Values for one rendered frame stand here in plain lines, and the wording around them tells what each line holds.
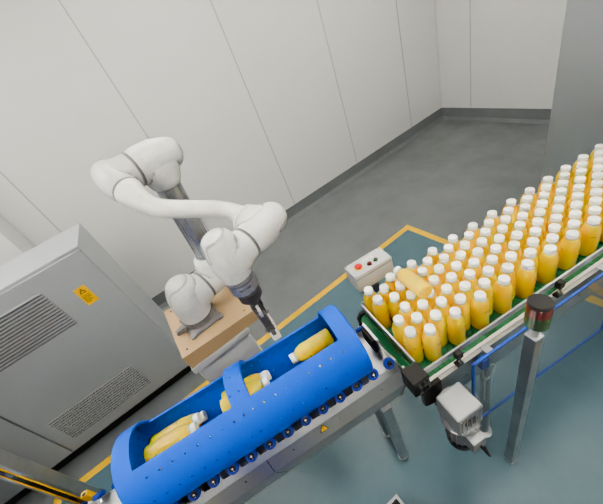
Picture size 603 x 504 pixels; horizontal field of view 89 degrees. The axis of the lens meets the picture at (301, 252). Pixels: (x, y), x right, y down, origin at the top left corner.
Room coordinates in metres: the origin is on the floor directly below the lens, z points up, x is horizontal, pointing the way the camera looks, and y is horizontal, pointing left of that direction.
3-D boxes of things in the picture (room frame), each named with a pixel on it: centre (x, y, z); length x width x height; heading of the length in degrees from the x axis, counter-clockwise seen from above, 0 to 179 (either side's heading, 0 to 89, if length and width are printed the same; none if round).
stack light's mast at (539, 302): (0.46, -0.55, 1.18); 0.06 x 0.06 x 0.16
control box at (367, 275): (1.07, -0.26, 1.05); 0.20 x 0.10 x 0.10; 100
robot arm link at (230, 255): (0.75, 0.19, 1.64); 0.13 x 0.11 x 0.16; 126
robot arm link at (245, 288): (0.75, 0.20, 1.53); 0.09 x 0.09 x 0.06
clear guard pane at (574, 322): (0.59, -0.78, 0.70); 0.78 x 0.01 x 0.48; 100
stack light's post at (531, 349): (0.46, -0.55, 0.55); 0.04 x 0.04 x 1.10; 10
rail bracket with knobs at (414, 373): (0.56, -0.19, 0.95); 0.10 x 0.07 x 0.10; 10
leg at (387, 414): (0.67, -0.06, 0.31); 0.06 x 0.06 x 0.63; 10
